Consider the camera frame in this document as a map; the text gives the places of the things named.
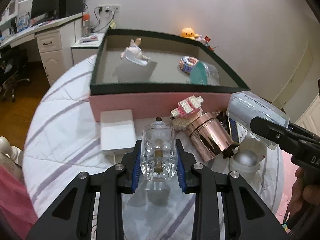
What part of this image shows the white astronaut figurine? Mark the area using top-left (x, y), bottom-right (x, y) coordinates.
top-left (229, 135), bottom-right (267, 175)

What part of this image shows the rose gold metallic canister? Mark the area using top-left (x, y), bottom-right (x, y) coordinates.
top-left (186, 112), bottom-right (239, 161)

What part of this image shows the clear plastic floss box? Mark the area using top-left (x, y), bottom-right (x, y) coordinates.
top-left (226, 91), bottom-right (290, 150)

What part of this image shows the clear glass bottle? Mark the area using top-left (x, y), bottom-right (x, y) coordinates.
top-left (140, 117), bottom-right (178, 182)

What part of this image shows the white rectangular box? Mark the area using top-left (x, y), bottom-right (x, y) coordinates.
top-left (100, 109), bottom-right (137, 155)

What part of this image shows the teal heart-shaped case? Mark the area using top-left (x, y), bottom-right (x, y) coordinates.
top-left (189, 61), bottom-right (220, 86)

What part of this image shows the doll figurine with bunny ears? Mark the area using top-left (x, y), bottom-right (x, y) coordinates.
top-left (120, 37), bottom-right (151, 61)

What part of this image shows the white plug-in night light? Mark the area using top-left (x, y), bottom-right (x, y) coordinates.
top-left (112, 51), bottom-right (157, 83)

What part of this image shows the person's right hand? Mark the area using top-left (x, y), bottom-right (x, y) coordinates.
top-left (288, 167), bottom-right (320, 215)

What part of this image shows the white striped bed cover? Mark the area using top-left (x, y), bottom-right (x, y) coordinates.
top-left (22, 53), bottom-right (286, 240)

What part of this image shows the pink quilt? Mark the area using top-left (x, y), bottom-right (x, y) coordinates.
top-left (1, 166), bottom-right (38, 239)

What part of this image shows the blue gold long box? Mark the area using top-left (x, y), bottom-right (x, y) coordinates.
top-left (217, 110), bottom-right (240, 145)

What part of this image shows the pink white block figure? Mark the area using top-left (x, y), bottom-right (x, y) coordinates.
top-left (170, 95), bottom-right (203, 131)

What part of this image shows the white bedpost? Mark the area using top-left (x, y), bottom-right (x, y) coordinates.
top-left (0, 137), bottom-right (23, 166)

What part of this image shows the pink box with black rim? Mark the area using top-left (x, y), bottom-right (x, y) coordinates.
top-left (89, 29), bottom-right (248, 121)

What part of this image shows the orange octopus plush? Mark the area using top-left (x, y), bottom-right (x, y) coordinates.
top-left (180, 28), bottom-right (202, 40)

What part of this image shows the black office chair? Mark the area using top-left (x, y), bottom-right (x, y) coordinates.
top-left (1, 47), bottom-right (30, 102)

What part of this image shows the white bedside cabinet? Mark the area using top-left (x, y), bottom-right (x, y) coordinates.
top-left (71, 33), bottom-right (105, 64)

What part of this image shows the white desk with drawers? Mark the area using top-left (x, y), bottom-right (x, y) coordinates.
top-left (1, 13), bottom-right (82, 85)

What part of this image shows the snack bag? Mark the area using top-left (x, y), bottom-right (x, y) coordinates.
top-left (109, 21), bottom-right (116, 29)

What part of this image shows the bottle with orange cap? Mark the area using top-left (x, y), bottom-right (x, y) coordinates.
top-left (82, 12), bottom-right (91, 37)

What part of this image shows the black computer monitor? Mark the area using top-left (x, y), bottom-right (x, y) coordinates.
top-left (31, 0), bottom-right (60, 18)

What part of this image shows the white wall power strip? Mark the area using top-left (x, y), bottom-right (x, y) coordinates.
top-left (98, 4), bottom-right (120, 12)

